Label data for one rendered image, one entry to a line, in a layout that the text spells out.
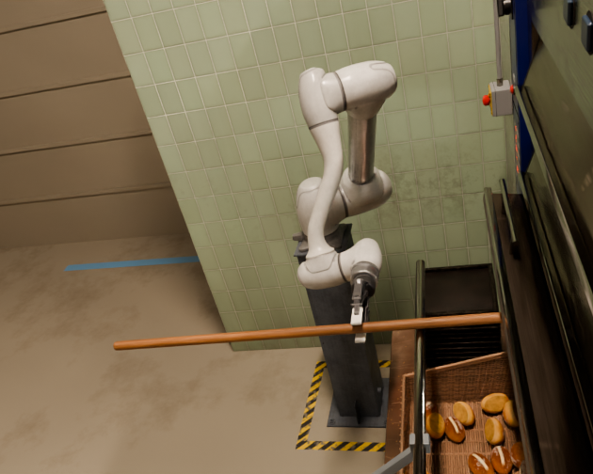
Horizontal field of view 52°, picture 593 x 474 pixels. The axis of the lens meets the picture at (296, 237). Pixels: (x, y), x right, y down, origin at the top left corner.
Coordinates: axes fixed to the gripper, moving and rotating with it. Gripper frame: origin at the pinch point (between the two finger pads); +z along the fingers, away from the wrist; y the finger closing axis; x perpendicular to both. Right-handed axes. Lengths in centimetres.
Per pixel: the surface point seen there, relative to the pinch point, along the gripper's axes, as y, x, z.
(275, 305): 87, 71, -123
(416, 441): 2.4, -16.2, 38.9
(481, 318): -0.7, -34.1, 0.7
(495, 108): -25, -48, -87
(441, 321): -0.6, -23.5, 0.8
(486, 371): 46, -35, -25
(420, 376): 2.3, -17.2, 18.5
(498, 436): 56, -36, -5
